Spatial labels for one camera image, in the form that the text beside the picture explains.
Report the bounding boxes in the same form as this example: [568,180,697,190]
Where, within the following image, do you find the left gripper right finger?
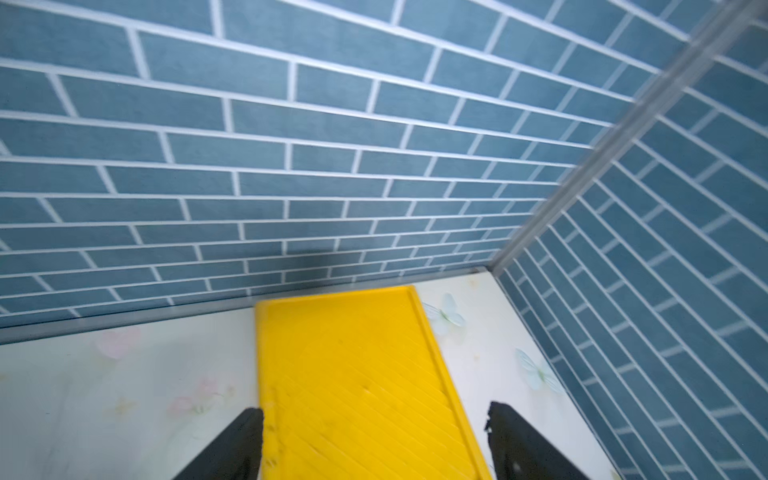
[485,401,588,480]

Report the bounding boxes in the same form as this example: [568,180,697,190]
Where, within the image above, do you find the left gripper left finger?
[175,407,264,480]

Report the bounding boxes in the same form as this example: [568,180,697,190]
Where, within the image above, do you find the yellow drawer cabinet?
[254,286,490,479]

